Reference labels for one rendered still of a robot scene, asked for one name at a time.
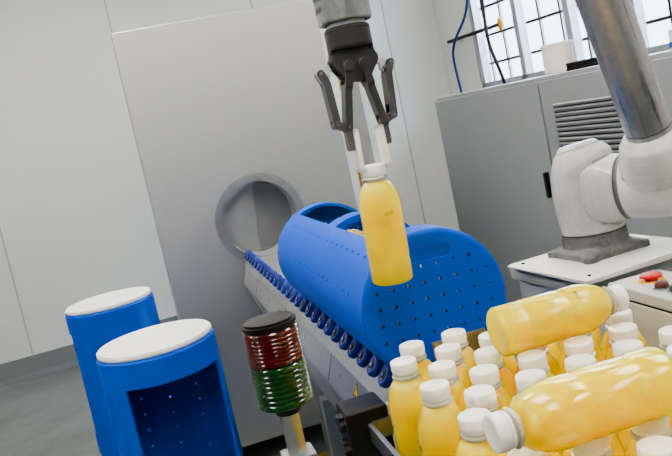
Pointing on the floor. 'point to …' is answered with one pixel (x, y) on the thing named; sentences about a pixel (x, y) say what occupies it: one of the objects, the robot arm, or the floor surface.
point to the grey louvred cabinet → (528, 157)
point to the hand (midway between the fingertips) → (370, 149)
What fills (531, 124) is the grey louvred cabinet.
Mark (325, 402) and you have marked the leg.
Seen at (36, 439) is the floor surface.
